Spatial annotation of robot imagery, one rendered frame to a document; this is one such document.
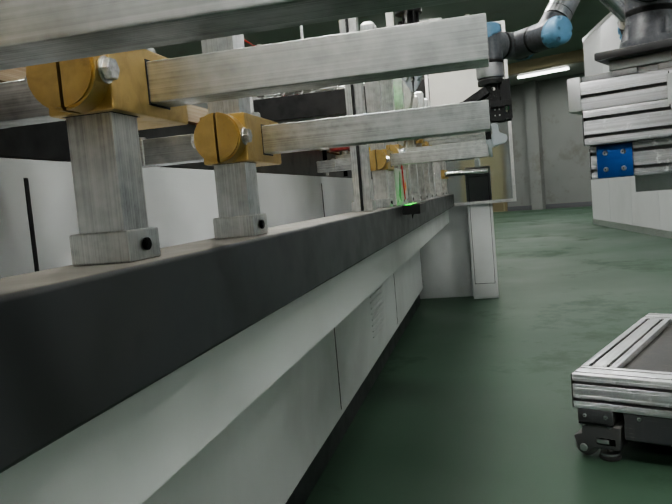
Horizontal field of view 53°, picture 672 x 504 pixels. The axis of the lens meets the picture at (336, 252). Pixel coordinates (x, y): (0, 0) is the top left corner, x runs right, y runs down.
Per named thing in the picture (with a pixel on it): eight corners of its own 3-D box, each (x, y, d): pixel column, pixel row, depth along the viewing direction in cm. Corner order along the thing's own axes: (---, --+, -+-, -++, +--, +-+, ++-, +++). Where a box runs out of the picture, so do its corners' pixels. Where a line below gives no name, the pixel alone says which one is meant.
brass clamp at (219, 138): (286, 164, 80) (282, 121, 80) (247, 159, 67) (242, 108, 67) (238, 169, 81) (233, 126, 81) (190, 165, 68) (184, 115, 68)
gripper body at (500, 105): (513, 120, 185) (509, 75, 184) (481, 124, 187) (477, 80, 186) (512, 122, 192) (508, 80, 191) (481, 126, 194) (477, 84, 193)
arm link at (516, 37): (549, 54, 189) (520, 53, 184) (520, 63, 199) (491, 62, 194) (547, 25, 189) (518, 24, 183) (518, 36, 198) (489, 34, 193)
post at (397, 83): (413, 217, 220) (401, 68, 216) (412, 217, 217) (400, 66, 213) (402, 218, 221) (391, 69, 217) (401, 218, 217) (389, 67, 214)
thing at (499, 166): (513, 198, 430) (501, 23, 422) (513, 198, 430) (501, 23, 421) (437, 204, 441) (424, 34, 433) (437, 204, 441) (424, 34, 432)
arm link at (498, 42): (508, 21, 186) (484, 20, 182) (511, 61, 187) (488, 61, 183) (489, 28, 193) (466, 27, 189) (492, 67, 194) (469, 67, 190)
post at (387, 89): (404, 227, 196) (391, 59, 192) (403, 228, 192) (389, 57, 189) (392, 228, 197) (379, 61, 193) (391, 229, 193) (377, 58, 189)
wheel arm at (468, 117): (490, 139, 71) (488, 99, 71) (491, 137, 68) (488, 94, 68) (121, 177, 81) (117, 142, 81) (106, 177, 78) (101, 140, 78)
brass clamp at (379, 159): (396, 170, 177) (395, 150, 177) (389, 168, 164) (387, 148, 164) (373, 172, 178) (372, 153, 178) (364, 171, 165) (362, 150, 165)
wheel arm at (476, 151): (488, 160, 168) (487, 143, 168) (488, 159, 165) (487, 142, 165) (320, 176, 178) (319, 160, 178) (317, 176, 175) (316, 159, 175)
